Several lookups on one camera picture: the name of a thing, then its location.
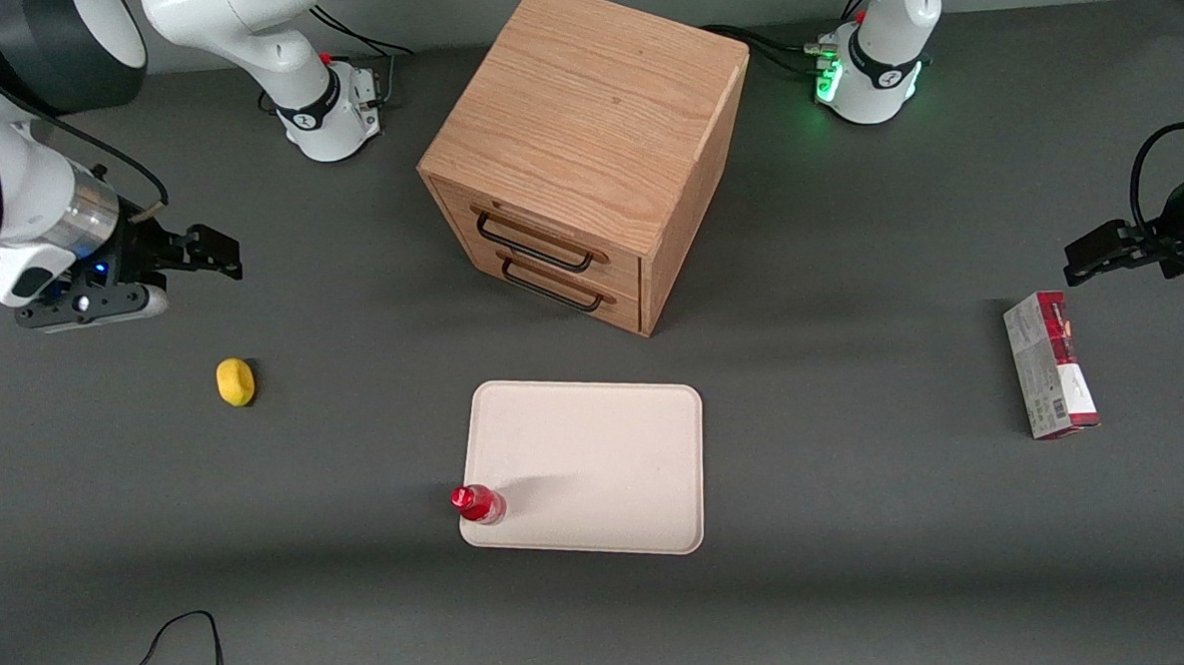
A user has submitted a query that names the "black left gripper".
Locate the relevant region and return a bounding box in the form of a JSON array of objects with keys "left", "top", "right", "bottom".
[{"left": 1060, "top": 169, "right": 1184, "bottom": 288}]

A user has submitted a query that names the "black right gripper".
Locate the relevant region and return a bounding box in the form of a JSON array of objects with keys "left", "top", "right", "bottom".
[{"left": 97, "top": 193, "right": 245, "bottom": 291}]

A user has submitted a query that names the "red coke bottle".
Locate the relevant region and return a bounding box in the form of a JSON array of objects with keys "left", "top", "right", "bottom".
[{"left": 449, "top": 483, "right": 508, "bottom": 528}]

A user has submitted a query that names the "white rectangular tray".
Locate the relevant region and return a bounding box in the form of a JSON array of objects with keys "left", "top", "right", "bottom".
[{"left": 452, "top": 370, "right": 711, "bottom": 565}]

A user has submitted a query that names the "red plaid cardboard box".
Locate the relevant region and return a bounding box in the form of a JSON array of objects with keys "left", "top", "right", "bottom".
[{"left": 1002, "top": 289, "right": 1101, "bottom": 442}]

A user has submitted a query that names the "yellow lemon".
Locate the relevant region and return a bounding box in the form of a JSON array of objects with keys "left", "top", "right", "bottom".
[{"left": 215, "top": 356, "right": 258, "bottom": 408}]

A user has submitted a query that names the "wooden drawer front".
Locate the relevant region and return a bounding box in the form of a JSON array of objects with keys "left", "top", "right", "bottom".
[
  {"left": 451, "top": 226, "right": 645, "bottom": 342},
  {"left": 432, "top": 169, "right": 645, "bottom": 306}
]

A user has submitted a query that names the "wooden drawer cabinet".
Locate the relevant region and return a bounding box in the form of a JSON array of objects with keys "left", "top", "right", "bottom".
[{"left": 409, "top": 0, "right": 763, "bottom": 347}]

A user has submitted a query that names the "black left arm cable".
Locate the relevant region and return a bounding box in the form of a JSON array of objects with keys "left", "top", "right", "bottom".
[{"left": 1126, "top": 122, "right": 1184, "bottom": 238}]

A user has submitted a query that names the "black right base cable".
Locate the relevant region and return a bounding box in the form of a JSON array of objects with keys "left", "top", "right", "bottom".
[{"left": 257, "top": 0, "right": 418, "bottom": 118}]

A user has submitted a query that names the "black base cable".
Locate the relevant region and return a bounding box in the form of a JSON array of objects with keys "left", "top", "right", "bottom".
[
  {"left": 257, "top": 0, "right": 418, "bottom": 118},
  {"left": 701, "top": 0, "right": 879, "bottom": 86}
]

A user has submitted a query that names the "black metal drawer handle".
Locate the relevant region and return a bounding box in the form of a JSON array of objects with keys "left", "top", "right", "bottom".
[
  {"left": 474, "top": 205, "right": 597, "bottom": 279},
  {"left": 500, "top": 252, "right": 607, "bottom": 318}
]

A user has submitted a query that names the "black left base cable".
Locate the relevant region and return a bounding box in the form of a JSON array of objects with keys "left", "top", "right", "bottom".
[{"left": 701, "top": 0, "right": 879, "bottom": 86}]

